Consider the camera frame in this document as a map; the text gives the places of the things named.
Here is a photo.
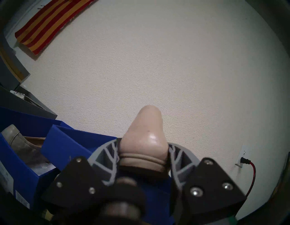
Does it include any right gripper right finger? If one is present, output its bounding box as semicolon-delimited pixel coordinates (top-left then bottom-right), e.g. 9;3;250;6
168;143;247;224

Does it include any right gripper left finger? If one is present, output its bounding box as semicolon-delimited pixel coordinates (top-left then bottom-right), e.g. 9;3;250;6
41;139;121;215

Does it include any blue shoe box lid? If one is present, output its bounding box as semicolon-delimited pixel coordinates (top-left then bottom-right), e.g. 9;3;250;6
42;124;175;225

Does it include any beige ballet shoe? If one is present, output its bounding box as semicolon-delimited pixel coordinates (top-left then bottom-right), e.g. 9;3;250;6
1;124;49;166
119;105;171;179

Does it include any snake print strap sandal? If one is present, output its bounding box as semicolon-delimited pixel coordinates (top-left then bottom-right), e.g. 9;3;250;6
10;90;46;109

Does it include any grey Vionic shoe box lid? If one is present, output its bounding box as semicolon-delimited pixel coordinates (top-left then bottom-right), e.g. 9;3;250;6
0;39;30;91

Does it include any blue shoe box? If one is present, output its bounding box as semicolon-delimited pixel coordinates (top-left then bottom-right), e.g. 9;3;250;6
0;107;75;211

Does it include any grey cardboard shoe box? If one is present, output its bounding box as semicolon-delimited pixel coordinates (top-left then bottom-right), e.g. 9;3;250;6
0;86;58;120

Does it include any clear plastic bag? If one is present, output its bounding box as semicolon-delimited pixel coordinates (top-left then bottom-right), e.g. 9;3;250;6
34;162;56;176

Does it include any black red power cable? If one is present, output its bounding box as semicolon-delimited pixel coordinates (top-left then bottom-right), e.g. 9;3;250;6
240;158;256;198

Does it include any white wall outlet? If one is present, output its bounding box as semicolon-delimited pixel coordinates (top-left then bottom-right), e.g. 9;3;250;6
235;145;249;168

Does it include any red yellow striped wall flag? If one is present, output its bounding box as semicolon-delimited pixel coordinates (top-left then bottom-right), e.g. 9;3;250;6
15;0;95;55

